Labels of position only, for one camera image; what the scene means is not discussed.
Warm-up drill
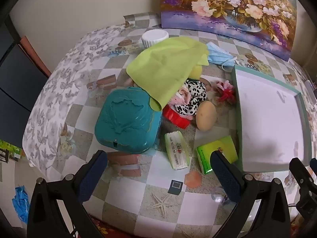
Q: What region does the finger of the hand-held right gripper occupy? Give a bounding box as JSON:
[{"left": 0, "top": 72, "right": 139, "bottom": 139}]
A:
[
  {"left": 289, "top": 157, "right": 317, "bottom": 211},
  {"left": 309, "top": 157, "right": 317, "bottom": 176}
]

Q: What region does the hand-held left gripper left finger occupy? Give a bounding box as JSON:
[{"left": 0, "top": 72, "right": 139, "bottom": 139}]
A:
[{"left": 29, "top": 150, "right": 108, "bottom": 238}]

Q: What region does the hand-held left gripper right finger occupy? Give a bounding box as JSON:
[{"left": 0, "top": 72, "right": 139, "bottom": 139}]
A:
[{"left": 210, "top": 151, "right": 291, "bottom": 238}]

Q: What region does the green tissue packet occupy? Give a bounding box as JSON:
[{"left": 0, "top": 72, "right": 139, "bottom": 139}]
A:
[{"left": 196, "top": 135, "right": 239, "bottom": 175}]

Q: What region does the white tissue packet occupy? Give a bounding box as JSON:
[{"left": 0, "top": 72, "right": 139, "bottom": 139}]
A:
[{"left": 165, "top": 131, "right": 191, "bottom": 171}]

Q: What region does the white tray with green rim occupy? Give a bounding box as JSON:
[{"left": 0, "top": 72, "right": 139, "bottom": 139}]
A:
[{"left": 231, "top": 65, "right": 311, "bottom": 173}]

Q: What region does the yellow sponge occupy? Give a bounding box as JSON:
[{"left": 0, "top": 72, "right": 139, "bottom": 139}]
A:
[{"left": 189, "top": 63, "right": 203, "bottom": 80}]

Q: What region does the lime green cloth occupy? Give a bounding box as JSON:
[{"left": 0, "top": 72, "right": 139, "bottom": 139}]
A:
[{"left": 126, "top": 36, "right": 209, "bottom": 111}]

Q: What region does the small black square tag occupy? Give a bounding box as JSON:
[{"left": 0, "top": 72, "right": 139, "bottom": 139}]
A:
[{"left": 168, "top": 179, "right": 184, "bottom": 195}]

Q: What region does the red floral mat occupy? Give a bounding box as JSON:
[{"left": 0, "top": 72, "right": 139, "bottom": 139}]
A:
[{"left": 88, "top": 216, "right": 117, "bottom": 238}]

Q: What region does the beige potato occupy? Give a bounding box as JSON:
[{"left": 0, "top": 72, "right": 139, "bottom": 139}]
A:
[{"left": 196, "top": 101, "right": 217, "bottom": 131}]

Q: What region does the teal plastic toy case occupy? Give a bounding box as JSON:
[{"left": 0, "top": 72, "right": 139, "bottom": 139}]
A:
[{"left": 95, "top": 87, "right": 162, "bottom": 154}]

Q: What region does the blue plastic bag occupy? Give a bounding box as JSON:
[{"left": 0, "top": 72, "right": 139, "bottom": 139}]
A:
[{"left": 12, "top": 185, "right": 31, "bottom": 224}]

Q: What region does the red shiny container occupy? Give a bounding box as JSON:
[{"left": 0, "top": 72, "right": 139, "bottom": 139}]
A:
[{"left": 162, "top": 104, "right": 191, "bottom": 129}]

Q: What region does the red pink pipe cleaner flower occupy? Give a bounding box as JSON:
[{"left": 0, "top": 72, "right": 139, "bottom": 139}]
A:
[{"left": 214, "top": 81, "right": 236, "bottom": 103}]

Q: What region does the grey floral tablecloth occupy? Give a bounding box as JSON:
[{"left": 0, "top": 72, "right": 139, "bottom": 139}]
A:
[{"left": 22, "top": 23, "right": 134, "bottom": 176}]

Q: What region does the black white spotted cloth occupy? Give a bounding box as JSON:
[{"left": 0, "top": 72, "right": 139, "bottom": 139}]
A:
[{"left": 173, "top": 79, "right": 207, "bottom": 116}]

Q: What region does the blue face mask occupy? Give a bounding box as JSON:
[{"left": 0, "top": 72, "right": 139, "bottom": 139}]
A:
[{"left": 206, "top": 42, "right": 242, "bottom": 72}]

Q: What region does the dark cabinet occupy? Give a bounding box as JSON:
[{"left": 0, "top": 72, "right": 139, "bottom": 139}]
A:
[{"left": 0, "top": 17, "right": 52, "bottom": 152}]

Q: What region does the brown wooden board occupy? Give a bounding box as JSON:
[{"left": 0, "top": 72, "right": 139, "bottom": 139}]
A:
[{"left": 19, "top": 36, "right": 52, "bottom": 78}]

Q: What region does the white round lid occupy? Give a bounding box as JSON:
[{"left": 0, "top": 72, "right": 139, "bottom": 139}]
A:
[{"left": 141, "top": 30, "right": 169, "bottom": 48}]

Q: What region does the flower painting canvas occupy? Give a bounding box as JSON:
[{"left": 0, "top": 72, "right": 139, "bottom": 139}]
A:
[{"left": 158, "top": 0, "right": 298, "bottom": 62}]

